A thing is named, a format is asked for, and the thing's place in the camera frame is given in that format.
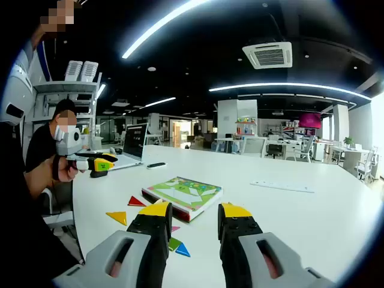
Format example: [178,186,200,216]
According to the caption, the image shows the yellow tangram triangle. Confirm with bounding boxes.
[105,211,128,227]

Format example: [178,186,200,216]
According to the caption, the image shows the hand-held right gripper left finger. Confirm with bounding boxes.
[52,201,173,288]

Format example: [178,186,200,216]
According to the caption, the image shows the silver laptop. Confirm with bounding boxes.
[107,122,149,172]

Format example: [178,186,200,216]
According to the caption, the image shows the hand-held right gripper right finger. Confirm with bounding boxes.
[217,202,336,288]

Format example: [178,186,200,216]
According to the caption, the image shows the white plastic strip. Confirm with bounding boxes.
[250,179,316,194]

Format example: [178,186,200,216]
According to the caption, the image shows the white shelf rack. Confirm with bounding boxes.
[32,71,103,151]

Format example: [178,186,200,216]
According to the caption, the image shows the green pattern sheet book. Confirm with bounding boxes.
[141,176,224,223]

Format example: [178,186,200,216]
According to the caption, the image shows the grey office chair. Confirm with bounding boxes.
[41,179,76,238]

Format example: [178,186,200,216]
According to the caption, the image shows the light blue tangram triangle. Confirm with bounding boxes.
[175,242,191,258]

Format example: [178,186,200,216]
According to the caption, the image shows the green tangram square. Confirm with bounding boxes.
[167,236,182,253]

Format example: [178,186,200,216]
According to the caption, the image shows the white office chair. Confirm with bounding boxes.
[355,146,379,183]

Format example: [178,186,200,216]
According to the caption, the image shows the black office chair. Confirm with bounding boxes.
[266,143,284,159]

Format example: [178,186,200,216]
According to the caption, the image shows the curved ceiling strip light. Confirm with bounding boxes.
[208,82,373,100]

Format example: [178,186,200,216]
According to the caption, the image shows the stack of white bins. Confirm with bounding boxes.
[80,61,100,83]
[64,60,83,82]

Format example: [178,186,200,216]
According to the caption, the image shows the white ceiling air conditioner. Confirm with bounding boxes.
[242,41,293,70]

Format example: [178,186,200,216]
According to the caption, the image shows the shelf with colourful items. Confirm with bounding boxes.
[235,117,257,136]

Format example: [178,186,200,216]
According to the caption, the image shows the straight ceiling strip light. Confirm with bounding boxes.
[121,0,212,59]

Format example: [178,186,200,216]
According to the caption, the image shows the red tangram triangle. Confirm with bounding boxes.
[127,196,148,208]

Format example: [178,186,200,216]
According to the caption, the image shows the white worn device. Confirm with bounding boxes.
[0,47,34,127]

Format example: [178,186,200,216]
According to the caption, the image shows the person's left hand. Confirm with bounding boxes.
[52,154,82,182]

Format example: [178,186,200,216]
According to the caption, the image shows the person's dark clothing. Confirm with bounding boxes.
[0,119,85,288]

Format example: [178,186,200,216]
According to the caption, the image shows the magenta hanging sign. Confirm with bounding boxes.
[299,112,322,128]

